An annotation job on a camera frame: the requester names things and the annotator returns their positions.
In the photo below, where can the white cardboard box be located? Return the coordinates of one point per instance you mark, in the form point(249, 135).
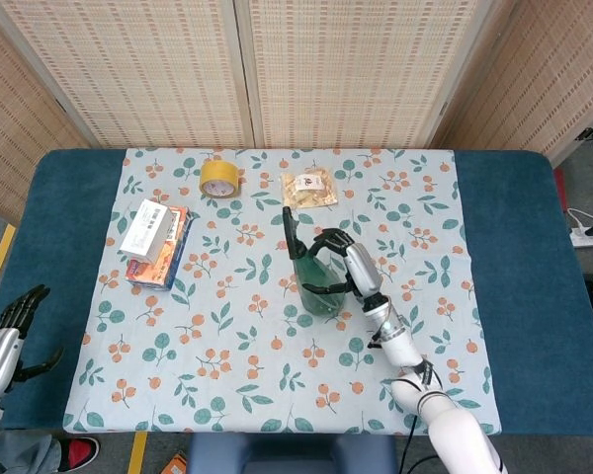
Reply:
point(145, 232)

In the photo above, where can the blue felt table cover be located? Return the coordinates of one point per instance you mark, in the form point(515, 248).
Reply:
point(524, 247)

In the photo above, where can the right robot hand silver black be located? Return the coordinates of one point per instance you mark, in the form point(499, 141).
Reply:
point(365, 271)

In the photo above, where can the grey trouser leg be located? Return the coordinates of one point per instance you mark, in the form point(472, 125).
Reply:
point(20, 451)

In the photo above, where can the blue padded seat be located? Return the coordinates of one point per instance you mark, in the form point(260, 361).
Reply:
point(291, 451)

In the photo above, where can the white power strip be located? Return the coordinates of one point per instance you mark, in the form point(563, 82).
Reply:
point(585, 240)

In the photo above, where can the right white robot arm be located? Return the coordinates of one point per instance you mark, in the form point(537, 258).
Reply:
point(449, 424)

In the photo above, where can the red black shoe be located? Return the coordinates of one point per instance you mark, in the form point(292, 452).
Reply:
point(81, 453)

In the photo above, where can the small orange box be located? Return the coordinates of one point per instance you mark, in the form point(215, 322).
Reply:
point(175, 465)

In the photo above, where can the orange blue carton box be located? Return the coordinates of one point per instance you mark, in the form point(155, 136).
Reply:
point(160, 269)

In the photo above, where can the floral tablecloth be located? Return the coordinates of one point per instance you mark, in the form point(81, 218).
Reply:
point(227, 355)

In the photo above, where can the green spray bottle black nozzle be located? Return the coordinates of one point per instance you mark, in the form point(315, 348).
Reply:
point(321, 303)

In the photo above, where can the yellow tape roll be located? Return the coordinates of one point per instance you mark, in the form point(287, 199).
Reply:
point(218, 178)

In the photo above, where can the clear snack bag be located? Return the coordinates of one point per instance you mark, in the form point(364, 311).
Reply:
point(309, 190)

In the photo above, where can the woven bamboo screen panel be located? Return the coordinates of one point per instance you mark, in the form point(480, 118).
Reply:
point(10, 123)
point(548, 74)
point(351, 74)
point(143, 74)

